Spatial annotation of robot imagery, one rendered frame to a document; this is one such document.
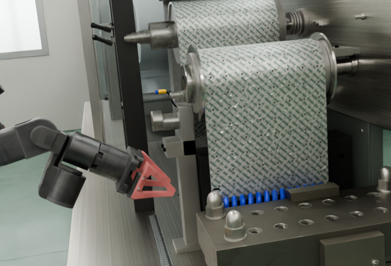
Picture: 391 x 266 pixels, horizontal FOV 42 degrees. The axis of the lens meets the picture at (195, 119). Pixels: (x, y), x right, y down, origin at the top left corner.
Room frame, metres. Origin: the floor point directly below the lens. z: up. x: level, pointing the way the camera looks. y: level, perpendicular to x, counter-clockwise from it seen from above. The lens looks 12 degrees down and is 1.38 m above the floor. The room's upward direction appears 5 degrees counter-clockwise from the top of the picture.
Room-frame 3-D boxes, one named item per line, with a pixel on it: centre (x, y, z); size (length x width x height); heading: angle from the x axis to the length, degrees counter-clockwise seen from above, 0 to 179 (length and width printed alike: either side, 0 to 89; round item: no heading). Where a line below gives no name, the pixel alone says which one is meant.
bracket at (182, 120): (1.00, 0.04, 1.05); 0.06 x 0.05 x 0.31; 100
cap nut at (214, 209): (0.84, -0.02, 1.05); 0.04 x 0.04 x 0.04
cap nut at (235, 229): (0.75, -0.05, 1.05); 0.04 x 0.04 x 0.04
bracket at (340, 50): (1.02, -0.30, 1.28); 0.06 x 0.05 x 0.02; 100
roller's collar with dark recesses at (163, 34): (1.21, 0.06, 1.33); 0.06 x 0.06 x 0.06; 10
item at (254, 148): (0.93, -0.13, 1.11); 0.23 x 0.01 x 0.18; 100
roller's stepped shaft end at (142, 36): (1.20, 0.12, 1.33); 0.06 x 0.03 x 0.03; 100
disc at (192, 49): (0.97, -0.01, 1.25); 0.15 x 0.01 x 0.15; 10
